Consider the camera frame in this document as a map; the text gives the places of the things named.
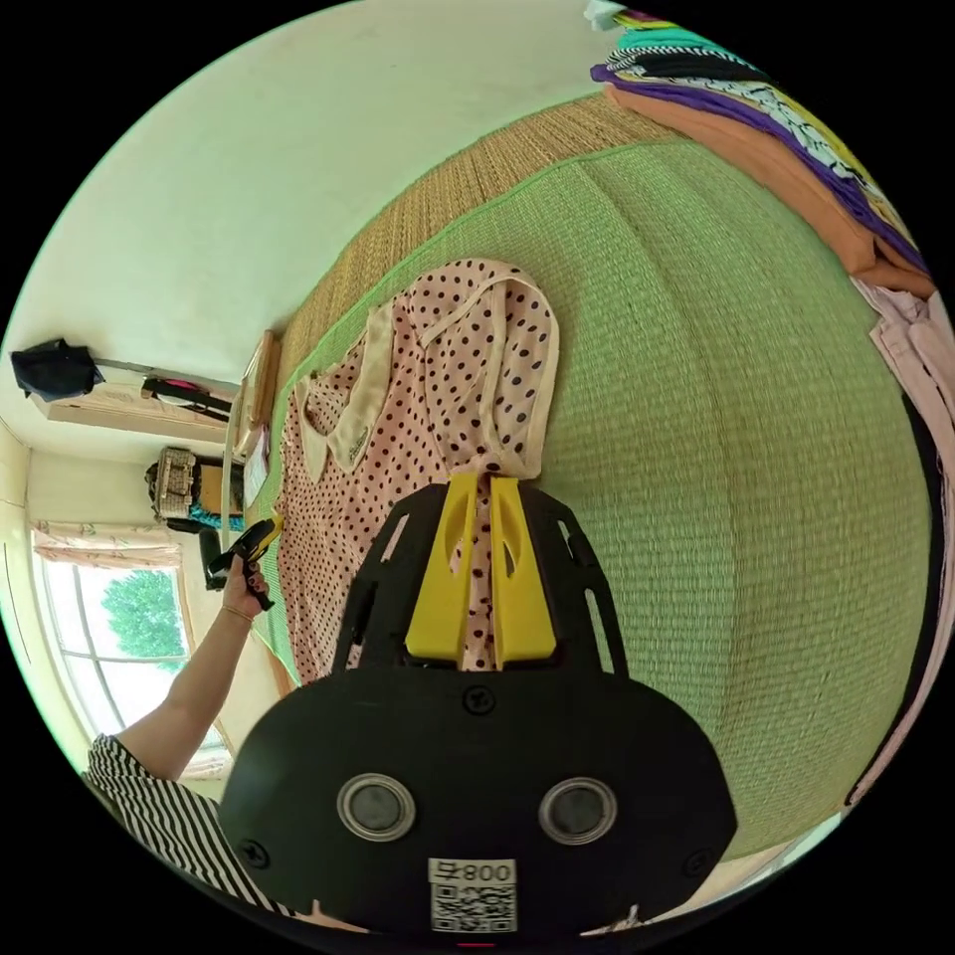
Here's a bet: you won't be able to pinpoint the wooden cupboard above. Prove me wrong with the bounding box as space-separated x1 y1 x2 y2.
10 338 242 447

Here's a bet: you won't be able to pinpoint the person's left forearm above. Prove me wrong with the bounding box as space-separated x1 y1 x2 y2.
115 604 255 785

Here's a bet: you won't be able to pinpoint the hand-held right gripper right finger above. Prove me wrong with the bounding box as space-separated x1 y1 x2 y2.
488 477 561 669

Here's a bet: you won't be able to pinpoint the bed with green woven mat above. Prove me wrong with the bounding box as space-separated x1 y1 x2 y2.
237 93 943 870

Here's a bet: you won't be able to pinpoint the pink floral curtain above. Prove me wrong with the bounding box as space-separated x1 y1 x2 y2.
29 520 186 574

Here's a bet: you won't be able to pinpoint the woven basket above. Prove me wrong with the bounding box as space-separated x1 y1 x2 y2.
144 445 200 521

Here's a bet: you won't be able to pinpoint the person's left hand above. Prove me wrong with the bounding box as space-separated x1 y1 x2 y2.
222 557 272 621

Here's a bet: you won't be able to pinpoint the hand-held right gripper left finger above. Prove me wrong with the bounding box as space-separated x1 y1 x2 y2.
404 475 478 663

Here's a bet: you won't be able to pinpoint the window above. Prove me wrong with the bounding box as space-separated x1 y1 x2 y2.
38 560 227 756

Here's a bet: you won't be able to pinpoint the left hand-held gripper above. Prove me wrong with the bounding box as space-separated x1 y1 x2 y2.
205 514 287 612

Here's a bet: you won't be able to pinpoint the pile of clothes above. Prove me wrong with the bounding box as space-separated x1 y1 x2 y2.
587 0 955 809

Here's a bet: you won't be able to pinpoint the pink polka dot short sleeve shirt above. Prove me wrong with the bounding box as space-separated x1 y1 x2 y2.
274 257 563 684

